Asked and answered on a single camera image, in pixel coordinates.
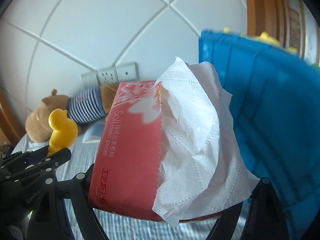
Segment pink tissue paper pack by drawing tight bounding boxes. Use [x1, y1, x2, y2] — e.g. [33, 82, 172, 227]
[88, 58, 259, 226]

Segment yellow tiger plush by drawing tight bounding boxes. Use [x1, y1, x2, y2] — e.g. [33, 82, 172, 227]
[219, 27, 298, 56]

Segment yellow duck plush orange beak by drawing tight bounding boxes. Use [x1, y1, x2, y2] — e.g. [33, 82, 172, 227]
[47, 108, 79, 156]

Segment light blue tablecloth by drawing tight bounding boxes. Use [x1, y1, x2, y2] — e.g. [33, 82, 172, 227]
[10, 119, 251, 240]

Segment brown capybara plush striped shirt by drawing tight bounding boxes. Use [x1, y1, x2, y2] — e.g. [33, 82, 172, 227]
[25, 84, 119, 142]

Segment blue plastic storage crate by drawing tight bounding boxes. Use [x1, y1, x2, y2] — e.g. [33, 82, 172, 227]
[199, 30, 319, 239]

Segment rolled patterned carpet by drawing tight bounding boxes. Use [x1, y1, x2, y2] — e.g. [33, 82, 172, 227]
[288, 8, 301, 55]

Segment white wall socket panel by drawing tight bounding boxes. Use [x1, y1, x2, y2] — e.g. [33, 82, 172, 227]
[81, 62, 139, 88]

